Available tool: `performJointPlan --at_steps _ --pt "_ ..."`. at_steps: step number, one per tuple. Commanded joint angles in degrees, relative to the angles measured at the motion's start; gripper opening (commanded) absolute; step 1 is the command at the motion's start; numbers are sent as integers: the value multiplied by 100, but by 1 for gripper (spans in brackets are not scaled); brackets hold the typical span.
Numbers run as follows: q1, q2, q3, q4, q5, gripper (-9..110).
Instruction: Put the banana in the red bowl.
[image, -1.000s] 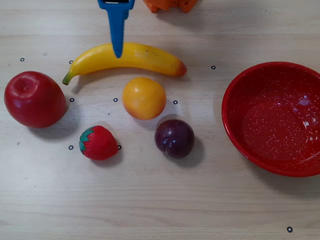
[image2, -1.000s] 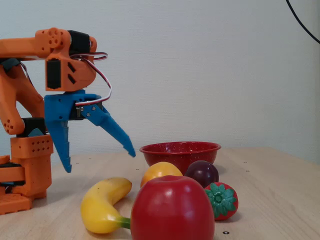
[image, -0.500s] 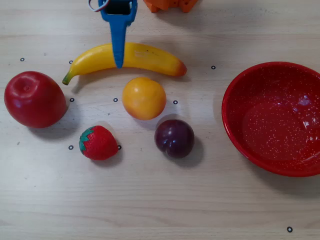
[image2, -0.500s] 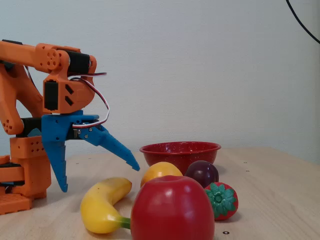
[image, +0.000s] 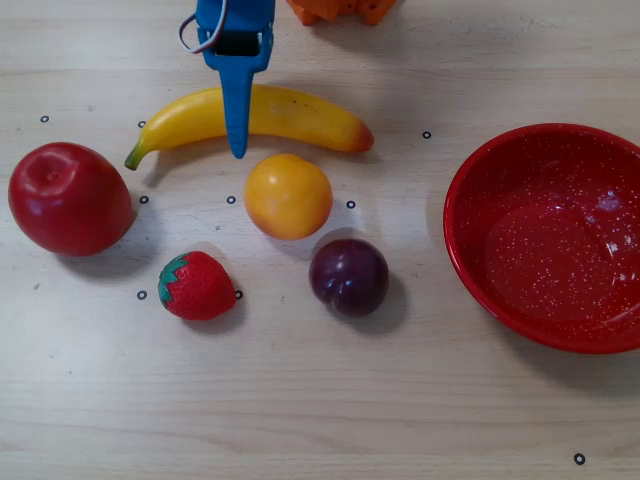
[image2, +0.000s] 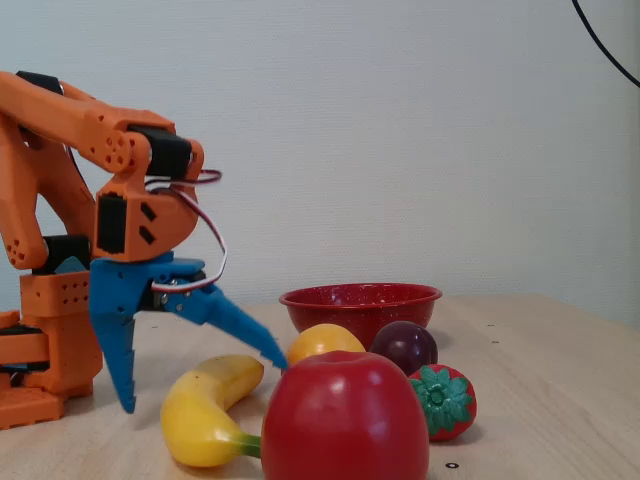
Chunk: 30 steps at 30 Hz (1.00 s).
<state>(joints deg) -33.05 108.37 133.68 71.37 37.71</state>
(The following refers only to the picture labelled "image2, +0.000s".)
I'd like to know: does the red speckled enamel bowl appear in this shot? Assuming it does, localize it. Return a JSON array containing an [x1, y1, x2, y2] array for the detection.
[[278, 282, 444, 351]]

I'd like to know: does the purple toy plum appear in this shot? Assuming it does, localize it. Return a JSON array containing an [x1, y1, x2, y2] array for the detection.
[[368, 320, 440, 377]]

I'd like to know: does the blue gripper body black motor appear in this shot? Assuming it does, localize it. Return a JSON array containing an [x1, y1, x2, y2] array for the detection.
[[89, 251, 208, 320]]

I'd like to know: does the thin black hanging cable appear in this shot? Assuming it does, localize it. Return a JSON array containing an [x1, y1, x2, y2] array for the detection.
[[571, 0, 640, 89]]

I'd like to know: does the red toy apple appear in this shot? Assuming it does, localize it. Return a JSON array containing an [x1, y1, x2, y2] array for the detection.
[[260, 350, 431, 480]]

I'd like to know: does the yellow toy banana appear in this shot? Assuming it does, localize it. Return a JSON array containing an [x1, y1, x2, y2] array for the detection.
[[159, 353, 265, 469]]

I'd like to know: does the orange toy fruit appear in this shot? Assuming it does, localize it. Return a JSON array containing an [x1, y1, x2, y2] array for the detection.
[[287, 323, 367, 367]]

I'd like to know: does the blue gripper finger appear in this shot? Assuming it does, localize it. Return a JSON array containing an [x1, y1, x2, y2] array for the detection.
[[89, 314, 138, 415], [159, 283, 289, 371]]

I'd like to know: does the red white servo cable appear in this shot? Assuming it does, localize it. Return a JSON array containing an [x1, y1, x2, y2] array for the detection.
[[144, 168, 229, 296]]

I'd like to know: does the red toy strawberry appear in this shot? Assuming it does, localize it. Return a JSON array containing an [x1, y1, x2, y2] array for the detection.
[[408, 363, 478, 442]]

